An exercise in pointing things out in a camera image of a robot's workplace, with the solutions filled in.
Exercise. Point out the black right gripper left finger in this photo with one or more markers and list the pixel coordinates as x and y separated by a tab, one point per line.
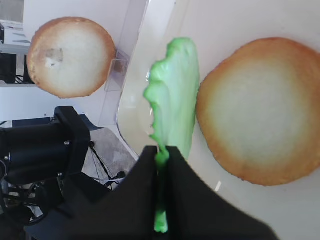
91	212

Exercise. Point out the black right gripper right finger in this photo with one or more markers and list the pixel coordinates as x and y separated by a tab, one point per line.
196	212

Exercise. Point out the green lettuce leaf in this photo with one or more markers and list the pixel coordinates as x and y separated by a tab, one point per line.
172	90

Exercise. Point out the bread slice on tray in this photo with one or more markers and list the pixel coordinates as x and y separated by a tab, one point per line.
259	111

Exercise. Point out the upright bread slice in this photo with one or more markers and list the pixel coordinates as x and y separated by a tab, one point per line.
70	57

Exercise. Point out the cream rectangular tray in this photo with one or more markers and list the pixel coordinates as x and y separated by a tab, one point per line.
219	28

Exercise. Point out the clear bread holder rail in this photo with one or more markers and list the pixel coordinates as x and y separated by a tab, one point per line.
117	72

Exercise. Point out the left long clear rail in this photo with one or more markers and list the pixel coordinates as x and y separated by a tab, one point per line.
131	23

